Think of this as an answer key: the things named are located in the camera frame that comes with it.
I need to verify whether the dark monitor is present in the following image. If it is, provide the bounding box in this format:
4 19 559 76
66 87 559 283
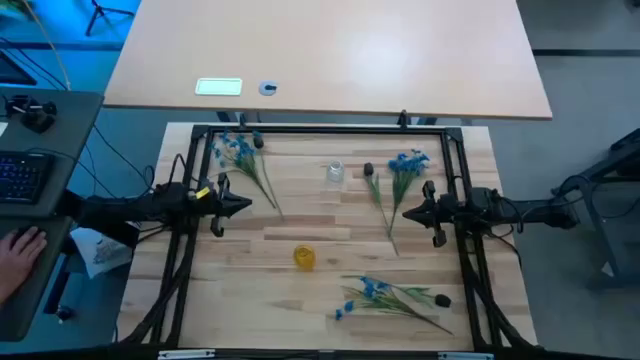
0 49 39 86

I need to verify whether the black tripod stand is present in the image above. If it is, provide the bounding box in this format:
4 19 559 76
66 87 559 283
84 0 136 37

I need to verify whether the clear glass vase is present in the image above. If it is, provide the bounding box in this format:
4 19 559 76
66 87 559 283
326 159 346 185

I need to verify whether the person's hand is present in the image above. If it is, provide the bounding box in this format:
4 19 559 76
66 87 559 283
0 227 49 305

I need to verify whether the black desk clamp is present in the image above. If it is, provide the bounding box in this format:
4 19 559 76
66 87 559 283
4 94 59 134

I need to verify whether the dark metal stand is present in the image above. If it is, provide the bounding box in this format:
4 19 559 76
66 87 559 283
549 127 640 292

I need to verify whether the tan cord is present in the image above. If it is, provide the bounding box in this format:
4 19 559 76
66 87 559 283
19 0 72 91

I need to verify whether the black artificial tulip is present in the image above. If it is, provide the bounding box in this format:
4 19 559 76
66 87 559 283
363 162 401 257
252 130 286 222

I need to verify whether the black backlit keyboard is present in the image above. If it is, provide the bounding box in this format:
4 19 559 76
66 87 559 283
0 151 56 205

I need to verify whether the black aluminium table frame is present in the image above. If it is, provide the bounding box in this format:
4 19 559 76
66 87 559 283
119 122 541 351

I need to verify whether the black cable bundle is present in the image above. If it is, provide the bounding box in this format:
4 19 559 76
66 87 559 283
119 234 197 347
458 234 539 349

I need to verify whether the yellow glass vase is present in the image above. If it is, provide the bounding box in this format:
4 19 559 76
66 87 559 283
293 243 317 273

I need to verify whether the silver metal hinge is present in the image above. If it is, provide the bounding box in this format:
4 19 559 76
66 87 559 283
158 349 216 360
438 351 494 360

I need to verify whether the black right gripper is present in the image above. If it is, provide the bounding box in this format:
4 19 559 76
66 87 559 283
402 179 471 249

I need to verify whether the light wood desk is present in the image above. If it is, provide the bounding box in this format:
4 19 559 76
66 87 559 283
102 0 554 121

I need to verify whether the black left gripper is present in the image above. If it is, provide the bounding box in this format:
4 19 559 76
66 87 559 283
192 171 254 239

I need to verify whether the blue artificial flower stem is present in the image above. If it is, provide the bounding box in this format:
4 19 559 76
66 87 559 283
209 128 279 210
333 274 455 336
385 148 431 239

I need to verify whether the white printed paper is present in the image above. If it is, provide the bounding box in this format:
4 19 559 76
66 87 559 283
69 227 137 279

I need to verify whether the thin black floor cable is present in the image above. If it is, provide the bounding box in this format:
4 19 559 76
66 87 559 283
0 37 157 201

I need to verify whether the dark grey side desk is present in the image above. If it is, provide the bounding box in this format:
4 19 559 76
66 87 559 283
0 87 106 344

